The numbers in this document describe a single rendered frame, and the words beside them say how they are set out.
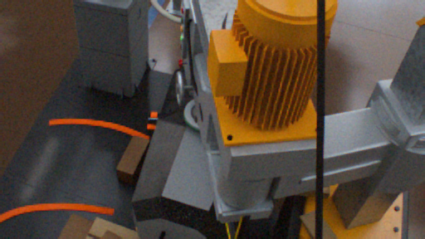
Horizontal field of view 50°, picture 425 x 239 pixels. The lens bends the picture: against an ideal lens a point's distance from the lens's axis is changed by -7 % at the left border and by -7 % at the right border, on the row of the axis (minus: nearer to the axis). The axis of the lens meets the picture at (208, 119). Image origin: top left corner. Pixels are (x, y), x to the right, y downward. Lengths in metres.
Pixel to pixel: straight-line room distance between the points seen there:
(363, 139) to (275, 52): 0.68
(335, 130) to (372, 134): 0.14
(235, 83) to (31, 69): 2.99
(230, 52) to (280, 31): 0.14
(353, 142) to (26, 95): 2.73
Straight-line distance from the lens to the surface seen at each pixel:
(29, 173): 3.33
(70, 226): 2.92
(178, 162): 2.28
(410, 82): 1.68
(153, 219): 2.22
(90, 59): 3.51
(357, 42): 4.51
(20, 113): 3.70
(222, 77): 1.13
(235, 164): 1.28
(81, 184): 3.20
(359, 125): 1.73
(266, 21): 1.04
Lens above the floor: 2.71
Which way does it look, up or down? 50 degrees down
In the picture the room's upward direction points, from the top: 7 degrees clockwise
